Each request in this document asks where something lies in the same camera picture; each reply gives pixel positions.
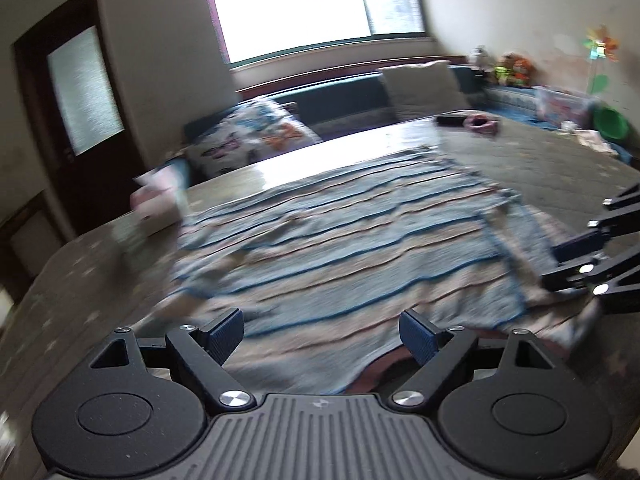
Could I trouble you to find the blue sofa bench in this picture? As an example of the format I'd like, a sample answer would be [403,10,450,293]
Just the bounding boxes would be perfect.
[181,62,640,171]

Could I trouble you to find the pink printed package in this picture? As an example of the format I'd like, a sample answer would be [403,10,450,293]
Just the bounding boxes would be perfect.
[532,86,597,129]

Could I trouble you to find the white pink tissue box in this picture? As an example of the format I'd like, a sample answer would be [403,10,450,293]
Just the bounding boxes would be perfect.
[131,169,190,235]

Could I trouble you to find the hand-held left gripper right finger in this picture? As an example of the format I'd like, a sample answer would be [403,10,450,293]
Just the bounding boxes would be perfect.
[391,309,562,409]

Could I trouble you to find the pale crumpled clothes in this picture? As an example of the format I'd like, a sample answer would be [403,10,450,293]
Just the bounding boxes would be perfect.
[560,122,622,154]

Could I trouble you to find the beige pillow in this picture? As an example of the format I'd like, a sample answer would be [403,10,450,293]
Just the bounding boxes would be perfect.
[376,60,474,122]

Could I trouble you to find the blue beige striped cloth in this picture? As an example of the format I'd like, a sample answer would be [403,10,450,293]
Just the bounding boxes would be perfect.
[167,146,601,396]

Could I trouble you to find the orange tiger plush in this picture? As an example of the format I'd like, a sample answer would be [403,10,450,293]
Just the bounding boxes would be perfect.
[510,56,534,87]

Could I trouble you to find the green plastic basin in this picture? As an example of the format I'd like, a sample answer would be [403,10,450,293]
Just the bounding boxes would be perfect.
[592,105,632,142]

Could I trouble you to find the window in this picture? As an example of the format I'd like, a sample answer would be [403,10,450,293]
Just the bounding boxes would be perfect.
[201,0,432,67]

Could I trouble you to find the pink hair scrunchie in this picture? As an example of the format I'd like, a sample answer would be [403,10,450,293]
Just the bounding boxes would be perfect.
[462,113,499,136]

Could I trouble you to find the butterfly print pillow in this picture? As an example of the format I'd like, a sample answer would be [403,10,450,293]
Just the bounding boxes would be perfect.
[186,99,322,179]

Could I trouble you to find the colourful pinwheel toy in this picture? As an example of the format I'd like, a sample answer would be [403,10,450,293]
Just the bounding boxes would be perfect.
[581,24,622,97]

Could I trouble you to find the dark wooden glass door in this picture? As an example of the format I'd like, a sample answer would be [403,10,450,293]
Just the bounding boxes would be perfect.
[12,0,152,242]

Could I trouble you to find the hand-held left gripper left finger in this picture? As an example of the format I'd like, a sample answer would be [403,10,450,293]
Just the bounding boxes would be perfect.
[90,308,255,413]

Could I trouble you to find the plush toy with green vest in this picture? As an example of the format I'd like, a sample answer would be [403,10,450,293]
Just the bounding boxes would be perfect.
[492,54,517,87]

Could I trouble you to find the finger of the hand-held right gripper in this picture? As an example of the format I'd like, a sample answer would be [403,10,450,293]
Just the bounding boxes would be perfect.
[539,251,640,312]
[554,185,640,267]

